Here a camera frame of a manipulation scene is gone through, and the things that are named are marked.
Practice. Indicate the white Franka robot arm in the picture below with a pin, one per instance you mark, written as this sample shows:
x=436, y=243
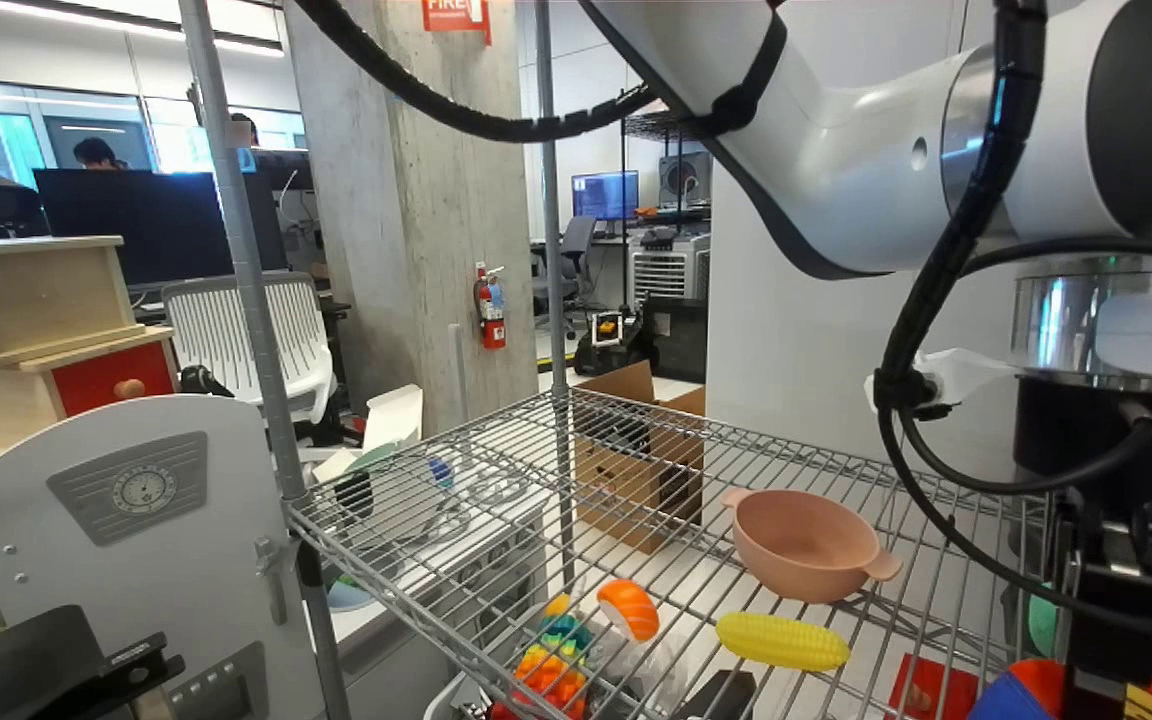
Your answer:
x=840, y=145

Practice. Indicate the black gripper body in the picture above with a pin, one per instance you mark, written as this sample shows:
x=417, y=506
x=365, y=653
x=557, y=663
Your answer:
x=1108, y=444

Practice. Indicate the red wall sign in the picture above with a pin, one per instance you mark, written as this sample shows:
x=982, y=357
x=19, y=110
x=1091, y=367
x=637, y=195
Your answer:
x=457, y=13

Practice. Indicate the red fire extinguisher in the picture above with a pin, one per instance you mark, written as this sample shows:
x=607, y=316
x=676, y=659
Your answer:
x=489, y=308

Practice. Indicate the white board with grey logo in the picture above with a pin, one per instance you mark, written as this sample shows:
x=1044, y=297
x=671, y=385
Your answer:
x=136, y=563

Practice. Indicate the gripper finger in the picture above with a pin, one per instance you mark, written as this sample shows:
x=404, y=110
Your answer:
x=1096, y=626

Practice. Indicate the colourful blue-edged toy box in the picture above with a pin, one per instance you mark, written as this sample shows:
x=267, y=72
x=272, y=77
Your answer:
x=1018, y=695

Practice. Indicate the beige wooden toy cabinet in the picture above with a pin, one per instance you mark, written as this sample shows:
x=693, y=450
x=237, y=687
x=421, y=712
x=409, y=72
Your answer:
x=28, y=323

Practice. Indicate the standing person with dark hair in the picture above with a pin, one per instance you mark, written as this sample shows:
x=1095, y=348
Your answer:
x=245, y=134

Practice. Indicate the yellow toy ball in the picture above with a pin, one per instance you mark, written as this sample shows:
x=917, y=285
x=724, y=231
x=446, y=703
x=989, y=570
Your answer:
x=782, y=642

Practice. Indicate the orange toy food piece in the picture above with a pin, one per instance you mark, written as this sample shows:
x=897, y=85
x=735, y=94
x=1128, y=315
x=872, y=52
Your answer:
x=629, y=609

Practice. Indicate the white mesh office chair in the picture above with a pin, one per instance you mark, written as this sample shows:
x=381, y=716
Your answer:
x=301, y=340

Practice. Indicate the flat red card box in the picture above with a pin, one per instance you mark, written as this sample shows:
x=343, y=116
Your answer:
x=929, y=688

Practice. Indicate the rainbow stacking toy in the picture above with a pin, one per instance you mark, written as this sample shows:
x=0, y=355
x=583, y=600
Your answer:
x=553, y=666

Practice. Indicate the brown cardboard box on floor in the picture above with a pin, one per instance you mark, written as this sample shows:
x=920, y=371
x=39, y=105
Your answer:
x=637, y=452

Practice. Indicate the pink bowl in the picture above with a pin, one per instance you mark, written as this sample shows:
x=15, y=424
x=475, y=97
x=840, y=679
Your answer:
x=802, y=541

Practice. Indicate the seated person with dark hair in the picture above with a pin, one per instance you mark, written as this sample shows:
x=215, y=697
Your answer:
x=97, y=155

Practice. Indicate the large dark computer monitor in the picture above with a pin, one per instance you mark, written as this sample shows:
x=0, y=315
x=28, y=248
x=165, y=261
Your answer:
x=136, y=222

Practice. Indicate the blue-lit computer screen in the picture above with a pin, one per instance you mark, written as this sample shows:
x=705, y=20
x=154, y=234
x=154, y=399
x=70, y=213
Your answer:
x=607, y=195

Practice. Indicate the small blue object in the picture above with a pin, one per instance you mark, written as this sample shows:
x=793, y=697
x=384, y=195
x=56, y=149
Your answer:
x=443, y=468

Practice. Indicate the white box under shelf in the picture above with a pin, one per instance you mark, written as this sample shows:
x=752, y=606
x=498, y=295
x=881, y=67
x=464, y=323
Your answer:
x=471, y=563

